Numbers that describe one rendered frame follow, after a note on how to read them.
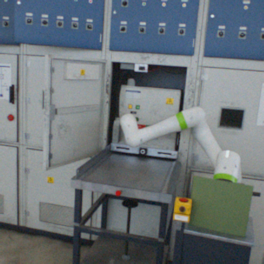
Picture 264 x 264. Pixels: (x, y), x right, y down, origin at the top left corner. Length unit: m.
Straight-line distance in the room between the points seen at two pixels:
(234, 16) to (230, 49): 0.22
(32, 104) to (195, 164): 1.40
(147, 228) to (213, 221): 1.09
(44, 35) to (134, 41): 0.65
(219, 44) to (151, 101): 0.64
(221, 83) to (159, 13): 0.67
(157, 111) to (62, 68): 0.80
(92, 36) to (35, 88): 0.65
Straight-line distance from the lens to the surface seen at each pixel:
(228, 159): 1.83
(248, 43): 2.43
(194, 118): 2.06
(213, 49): 2.41
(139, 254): 2.58
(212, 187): 1.69
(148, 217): 2.72
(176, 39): 2.43
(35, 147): 2.87
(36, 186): 2.95
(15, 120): 2.90
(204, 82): 2.41
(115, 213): 2.77
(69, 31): 2.51
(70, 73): 2.22
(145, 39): 2.46
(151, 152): 2.57
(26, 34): 2.50
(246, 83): 2.42
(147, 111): 2.53
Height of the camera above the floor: 1.53
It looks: 12 degrees down
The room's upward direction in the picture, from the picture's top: 4 degrees clockwise
